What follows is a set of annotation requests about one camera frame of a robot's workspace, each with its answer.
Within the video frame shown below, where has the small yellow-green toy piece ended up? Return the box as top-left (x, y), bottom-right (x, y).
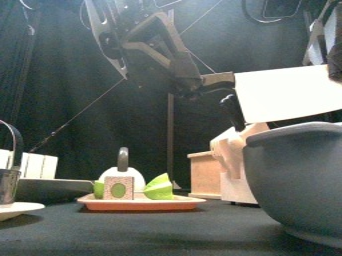
top-left (93, 179), bottom-right (106, 200)

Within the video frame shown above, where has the white plate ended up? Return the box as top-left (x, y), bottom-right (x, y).
top-left (0, 201), bottom-right (47, 223)

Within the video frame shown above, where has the vertical frame post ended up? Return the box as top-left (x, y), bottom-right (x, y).
top-left (166, 93), bottom-right (177, 189)

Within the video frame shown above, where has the small metal bucket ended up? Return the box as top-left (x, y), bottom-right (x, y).
top-left (0, 119), bottom-right (26, 205)

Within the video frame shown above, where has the pink-orange cutting board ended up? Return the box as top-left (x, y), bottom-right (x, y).
top-left (77, 192), bottom-right (207, 212)

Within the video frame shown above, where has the black knife handle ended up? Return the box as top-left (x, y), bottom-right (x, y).
top-left (220, 94), bottom-right (248, 133)

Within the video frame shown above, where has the toy squash block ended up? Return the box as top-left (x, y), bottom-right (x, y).
top-left (102, 175), bottom-right (135, 201)

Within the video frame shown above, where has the white paper sheet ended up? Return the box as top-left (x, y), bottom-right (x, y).
top-left (199, 64), bottom-right (342, 125)

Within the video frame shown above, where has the bright green toy wedge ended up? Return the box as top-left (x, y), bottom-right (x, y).
top-left (142, 172), bottom-right (175, 201)

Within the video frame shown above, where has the left wrist white bracket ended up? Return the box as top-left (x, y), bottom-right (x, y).
top-left (85, 0), bottom-right (131, 80)

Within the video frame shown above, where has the wrist white bracket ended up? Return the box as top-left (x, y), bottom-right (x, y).
top-left (85, 0), bottom-right (131, 80)
top-left (302, 0), bottom-right (342, 67)

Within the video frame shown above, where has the right wrist white bracket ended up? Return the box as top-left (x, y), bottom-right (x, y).
top-left (302, 0), bottom-right (342, 67)

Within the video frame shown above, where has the grey-blue bowl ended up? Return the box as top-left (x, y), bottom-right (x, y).
top-left (242, 121), bottom-right (342, 249)

